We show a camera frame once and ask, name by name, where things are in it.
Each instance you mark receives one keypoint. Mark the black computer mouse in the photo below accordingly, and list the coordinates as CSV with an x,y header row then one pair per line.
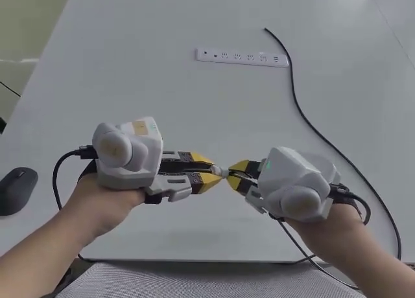
x,y
17,191

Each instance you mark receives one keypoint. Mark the person's right forearm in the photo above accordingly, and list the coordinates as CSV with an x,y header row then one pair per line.
x,y
363,265

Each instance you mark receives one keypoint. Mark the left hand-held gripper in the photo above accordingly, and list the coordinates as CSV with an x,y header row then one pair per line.
x,y
129,155

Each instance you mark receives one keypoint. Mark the white table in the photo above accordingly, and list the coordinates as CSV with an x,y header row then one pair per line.
x,y
194,116

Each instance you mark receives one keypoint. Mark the person's right hand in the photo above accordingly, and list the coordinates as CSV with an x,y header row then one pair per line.
x,y
330,230

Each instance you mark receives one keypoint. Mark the adjacent white desk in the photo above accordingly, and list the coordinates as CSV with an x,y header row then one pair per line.
x,y
400,13

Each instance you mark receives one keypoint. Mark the person's left hand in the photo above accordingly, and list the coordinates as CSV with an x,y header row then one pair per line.
x,y
103,207

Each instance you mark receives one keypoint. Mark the person's body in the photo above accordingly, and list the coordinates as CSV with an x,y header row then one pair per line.
x,y
194,281

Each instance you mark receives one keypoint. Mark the person's left forearm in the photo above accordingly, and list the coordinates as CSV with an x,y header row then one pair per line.
x,y
42,256

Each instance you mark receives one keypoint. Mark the white power strip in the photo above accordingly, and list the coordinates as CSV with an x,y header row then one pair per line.
x,y
241,57

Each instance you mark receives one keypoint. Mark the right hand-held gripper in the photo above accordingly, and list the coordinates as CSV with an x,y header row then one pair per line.
x,y
295,184

